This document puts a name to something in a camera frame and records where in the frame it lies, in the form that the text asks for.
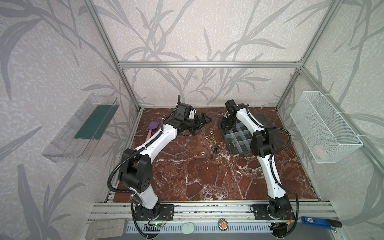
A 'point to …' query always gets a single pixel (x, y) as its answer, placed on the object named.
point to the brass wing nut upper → (213, 138)
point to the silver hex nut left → (202, 153)
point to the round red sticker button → (222, 224)
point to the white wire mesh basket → (327, 135)
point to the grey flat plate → (104, 229)
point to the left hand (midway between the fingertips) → (210, 120)
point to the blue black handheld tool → (327, 223)
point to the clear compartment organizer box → (238, 139)
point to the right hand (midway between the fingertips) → (223, 123)
